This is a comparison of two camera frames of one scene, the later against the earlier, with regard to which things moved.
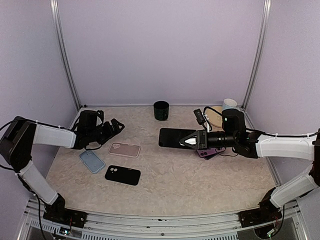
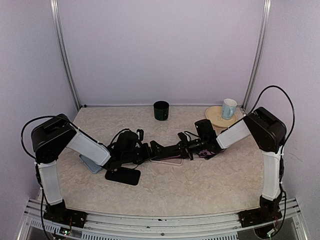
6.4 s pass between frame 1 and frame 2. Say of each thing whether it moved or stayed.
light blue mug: stayed
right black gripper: moved
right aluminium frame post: stayed
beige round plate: stayed
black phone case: stayed
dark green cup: stayed
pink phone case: moved
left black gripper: moved
